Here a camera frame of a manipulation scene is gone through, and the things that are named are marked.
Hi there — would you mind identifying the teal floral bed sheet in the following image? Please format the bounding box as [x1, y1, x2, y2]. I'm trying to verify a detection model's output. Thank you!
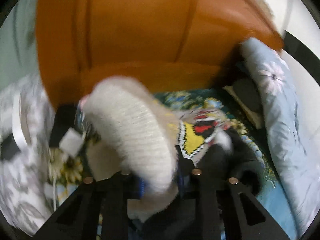
[49, 89, 298, 239]

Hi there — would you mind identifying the black garment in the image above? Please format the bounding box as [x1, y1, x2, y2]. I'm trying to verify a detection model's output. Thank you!
[197, 128, 263, 196]

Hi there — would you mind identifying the orange wooden headboard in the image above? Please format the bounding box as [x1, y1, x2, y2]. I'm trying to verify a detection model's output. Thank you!
[36, 0, 283, 107]

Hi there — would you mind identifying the light blue floral quilt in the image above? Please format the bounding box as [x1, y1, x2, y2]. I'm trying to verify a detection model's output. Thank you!
[240, 37, 319, 235]

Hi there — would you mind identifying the cream fuzzy knit sweater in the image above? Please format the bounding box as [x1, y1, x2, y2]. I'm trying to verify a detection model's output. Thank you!
[79, 76, 234, 224]

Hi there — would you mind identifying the grey white patterned fabric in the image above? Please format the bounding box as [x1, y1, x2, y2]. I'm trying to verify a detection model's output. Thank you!
[1, 74, 55, 237]

